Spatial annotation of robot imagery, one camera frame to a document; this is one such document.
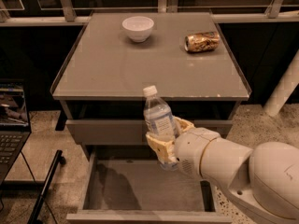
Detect gold crushed soda can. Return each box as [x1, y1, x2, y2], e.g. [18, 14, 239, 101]
[184, 32, 220, 53]

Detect white diagonal pole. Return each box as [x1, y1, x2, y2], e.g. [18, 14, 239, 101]
[263, 50, 299, 117]

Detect white ceramic bowl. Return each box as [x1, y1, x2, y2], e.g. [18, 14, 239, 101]
[122, 16, 154, 42]

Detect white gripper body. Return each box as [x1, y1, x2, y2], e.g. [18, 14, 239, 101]
[174, 128, 221, 181]

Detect black laptop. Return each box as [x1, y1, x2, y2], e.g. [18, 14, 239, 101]
[0, 78, 31, 185]

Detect grey drawer cabinet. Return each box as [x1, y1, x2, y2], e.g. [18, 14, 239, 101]
[50, 11, 252, 224]

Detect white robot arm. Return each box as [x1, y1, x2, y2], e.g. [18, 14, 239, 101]
[146, 118, 299, 224]

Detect grey open middle drawer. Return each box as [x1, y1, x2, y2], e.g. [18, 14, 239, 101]
[67, 146, 232, 224]

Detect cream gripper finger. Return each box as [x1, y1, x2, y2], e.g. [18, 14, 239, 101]
[146, 132, 177, 165]
[174, 117, 194, 137]

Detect grey top drawer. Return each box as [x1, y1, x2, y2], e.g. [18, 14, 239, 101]
[65, 119, 234, 147]

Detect black laptop stand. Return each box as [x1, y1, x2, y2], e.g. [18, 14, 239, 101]
[0, 149, 67, 224]

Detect metal window railing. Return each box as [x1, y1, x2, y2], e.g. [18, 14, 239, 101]
[0, 0, 299, 26]

